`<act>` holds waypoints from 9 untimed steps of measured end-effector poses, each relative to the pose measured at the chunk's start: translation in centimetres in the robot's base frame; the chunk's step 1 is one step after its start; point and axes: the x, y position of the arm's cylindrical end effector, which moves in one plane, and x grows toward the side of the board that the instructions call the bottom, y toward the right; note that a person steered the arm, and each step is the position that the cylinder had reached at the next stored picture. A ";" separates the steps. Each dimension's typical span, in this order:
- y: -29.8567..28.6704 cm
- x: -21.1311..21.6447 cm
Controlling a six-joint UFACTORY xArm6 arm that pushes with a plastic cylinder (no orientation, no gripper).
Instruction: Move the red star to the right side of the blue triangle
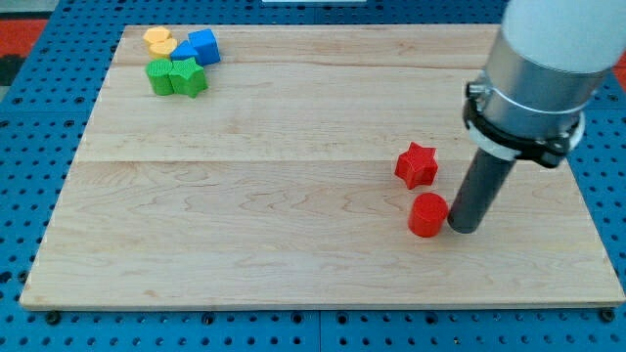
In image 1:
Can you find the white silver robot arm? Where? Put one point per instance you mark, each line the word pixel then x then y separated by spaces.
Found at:
pixel 546 63

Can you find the red star block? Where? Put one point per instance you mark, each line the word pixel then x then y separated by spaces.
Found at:
pixel 417 166

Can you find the green star block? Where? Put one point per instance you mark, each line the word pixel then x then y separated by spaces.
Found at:
pixel 187 77

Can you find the blue triangle block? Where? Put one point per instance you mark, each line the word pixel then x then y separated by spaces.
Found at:
pixel 184 51

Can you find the wooden board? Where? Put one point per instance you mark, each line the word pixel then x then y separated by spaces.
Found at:
pixel 274 189

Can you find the red cylinder block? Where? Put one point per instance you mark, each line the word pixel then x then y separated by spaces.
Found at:
pixel 427 215

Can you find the blue cube block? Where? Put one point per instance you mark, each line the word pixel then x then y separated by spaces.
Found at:
pixel 205 43

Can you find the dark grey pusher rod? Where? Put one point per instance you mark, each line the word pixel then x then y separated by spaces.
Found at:
pixel 482 183

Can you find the green cylinder block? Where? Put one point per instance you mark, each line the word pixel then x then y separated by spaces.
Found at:
pixel 157 72

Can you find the yellow heart block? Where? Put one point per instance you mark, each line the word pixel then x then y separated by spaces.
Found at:
pixel 162 49

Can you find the yellow hexagon block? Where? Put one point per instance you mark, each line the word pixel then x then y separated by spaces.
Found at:
pixel 156 34

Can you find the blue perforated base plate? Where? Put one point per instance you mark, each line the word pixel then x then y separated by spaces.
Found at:
pixel 58 58

